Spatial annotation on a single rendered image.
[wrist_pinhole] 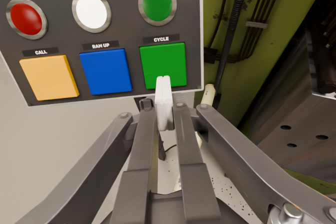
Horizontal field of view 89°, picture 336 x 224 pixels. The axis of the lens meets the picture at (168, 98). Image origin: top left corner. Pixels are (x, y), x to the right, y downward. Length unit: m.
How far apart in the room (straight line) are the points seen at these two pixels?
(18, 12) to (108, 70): 0.15
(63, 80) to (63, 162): 1.20
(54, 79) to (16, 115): 1.66
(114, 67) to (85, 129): 1.26
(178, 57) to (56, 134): 1.45
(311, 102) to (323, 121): 0.08
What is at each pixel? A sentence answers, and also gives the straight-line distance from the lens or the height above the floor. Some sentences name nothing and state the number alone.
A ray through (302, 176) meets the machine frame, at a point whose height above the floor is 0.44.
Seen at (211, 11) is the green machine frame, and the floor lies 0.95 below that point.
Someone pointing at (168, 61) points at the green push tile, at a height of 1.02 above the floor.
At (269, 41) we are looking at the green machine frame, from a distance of 0.60.
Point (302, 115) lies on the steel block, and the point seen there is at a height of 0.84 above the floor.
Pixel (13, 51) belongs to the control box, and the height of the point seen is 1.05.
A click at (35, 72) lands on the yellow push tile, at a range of 0.37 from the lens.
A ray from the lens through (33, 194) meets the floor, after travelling 1.57.
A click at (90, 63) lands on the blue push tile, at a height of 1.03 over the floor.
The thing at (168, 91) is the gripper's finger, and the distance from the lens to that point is 0.16.
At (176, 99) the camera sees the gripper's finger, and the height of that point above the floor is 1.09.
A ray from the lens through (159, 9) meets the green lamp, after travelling 0.29.
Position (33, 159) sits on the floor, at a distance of 1.66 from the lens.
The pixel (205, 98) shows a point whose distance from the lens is 0.71.
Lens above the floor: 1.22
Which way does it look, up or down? 55 degrees down
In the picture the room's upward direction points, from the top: 7 degrees counter-clockwise
